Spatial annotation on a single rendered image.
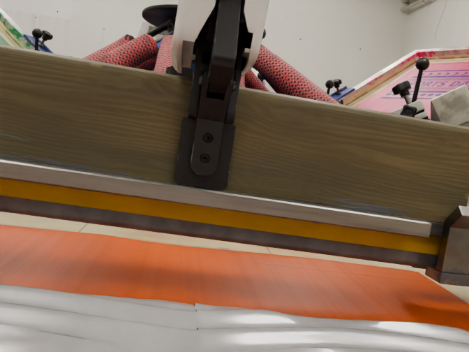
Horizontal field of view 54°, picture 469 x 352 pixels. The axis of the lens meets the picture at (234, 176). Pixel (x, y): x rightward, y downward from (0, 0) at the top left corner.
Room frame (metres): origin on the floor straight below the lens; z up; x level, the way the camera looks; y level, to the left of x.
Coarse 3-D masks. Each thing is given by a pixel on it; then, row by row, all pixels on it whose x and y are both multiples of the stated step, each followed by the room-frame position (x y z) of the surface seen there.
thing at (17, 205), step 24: (48, 216) 0.28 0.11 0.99; (72, 216) 0.28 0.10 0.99; (96, 216) 0.28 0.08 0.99; (120, 216) 0.28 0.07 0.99; (144, 216) 0.29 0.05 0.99; (240, 240) 0.30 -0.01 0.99; (264, 240) 0.30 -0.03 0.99; (288, 240) 0.30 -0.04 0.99; (312, 240) 0.30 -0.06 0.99; (408, 264) 0.31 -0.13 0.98; (432, 264) 0.31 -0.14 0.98
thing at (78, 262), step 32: (0, 224) 0.36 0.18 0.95; (0, 256) 0.29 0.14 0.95; (32, 256) 0.30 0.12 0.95; (64, 256) 0.31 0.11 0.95; (96, 256) 0.32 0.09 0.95; (128, 256) 0.33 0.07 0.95; (160, 256) 0.34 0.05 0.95; (64, 288) 0.25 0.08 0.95; (96, 288) 0.26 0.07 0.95; (128, 288) 0.26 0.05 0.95; (160, 288) 0.27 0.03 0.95; (192, 288) 0.28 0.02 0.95
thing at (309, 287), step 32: (192, 256) 0.35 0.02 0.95; (224, 256) 0.37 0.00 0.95; (256, 256) 0.38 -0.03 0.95; (288, 256) 0.40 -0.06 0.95; (224, 288) 0.29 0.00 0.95; (256, 288) 0.30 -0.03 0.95; (288, 288) 0.31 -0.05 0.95; (320, 288) 0.32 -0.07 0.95; (352, 288) 0.33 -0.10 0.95; (384, 288) 0.34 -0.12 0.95; (416, 288) 0.35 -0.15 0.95; (384, 320) 0.27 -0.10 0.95; (416, 320) 0.28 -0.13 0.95; (448, 320) 0.29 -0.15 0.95
